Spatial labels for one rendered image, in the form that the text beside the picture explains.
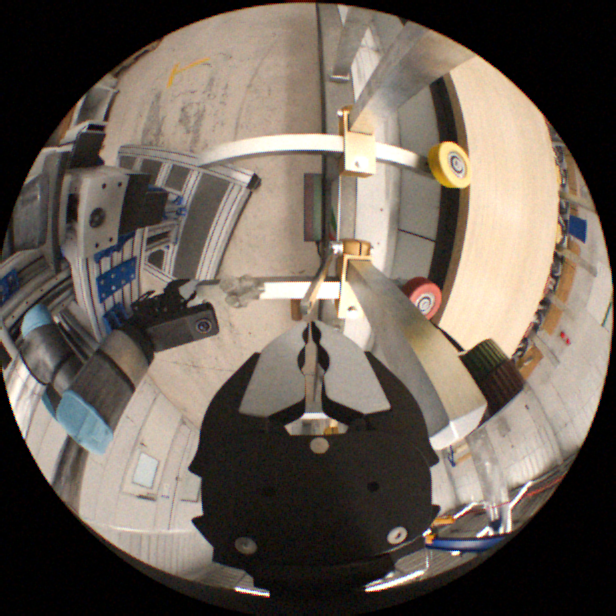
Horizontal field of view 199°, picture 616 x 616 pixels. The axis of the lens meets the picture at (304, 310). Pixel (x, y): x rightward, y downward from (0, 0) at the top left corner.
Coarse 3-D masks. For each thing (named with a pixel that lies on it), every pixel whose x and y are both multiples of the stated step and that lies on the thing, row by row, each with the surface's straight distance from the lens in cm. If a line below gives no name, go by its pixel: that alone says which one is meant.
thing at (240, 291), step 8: (224, 280) 32; (232, 280) 31; (240, 280) 30; (248, 280) 30; (256, 280) 30; (224, 288) 31; (232, 288) 31; (240, 288) 31; (248, 288) 31; (256, 288) 30; (232, 296) 33; (240, 296) 30; (248, 296) 30; (256, 296) 31; (232, 304) 32; (240, 304) 32; (248, 304) 33
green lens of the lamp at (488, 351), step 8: (480, 344) 15; (488, 344) 15; (496, 344) 16; (472, 352) 14; (480, 352) 14; (488, 352) 14; (496, 352) 15; (504, 352) 16; (464, 360) 14; (472, 360) 14; (480, 360) 14; (488, 360) 14; (496, 360) 14; (472, 368) 14; (480, 368) 14; (488, 368) 14; (472, 376) 13; (480, 376) 13
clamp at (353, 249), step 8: (344, 240) 29; (352, 240) 30; (360, 240) 31; (344, 248) 29; (352, 248) 28; (360, 248) 29; (368, 248) 29; (344, 256) 28; (352, 256) 28; (360, 256) 28; (368, 256) 29; (344, 264) 28; (344, 272) 29; (344, 280) 29; (344, 288) 30; (344, 296) 30; (352, 296) 31; (336, 304) 34; (344, 304) 31; (352, 304) 31; (344, 312) 32; (360, 312) 33
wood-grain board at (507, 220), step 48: (480, 96) 57; (480, 144) 44; (528, 144) 75; (480, 192) 40; (528, 192) 64; (480, 240) 40; (528, 240) 64; (480, 288) 45; (528, 288) 76; (480, 336) 58
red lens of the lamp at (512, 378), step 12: (504, 372) 14; (516, 372) 15; (480, 384) 13; (492, 384) 13; (504, 384) 13; (516, 384) 14; (492, 396) 13; (504, 396) 13; (492, 408) 13; (480, 420) 13
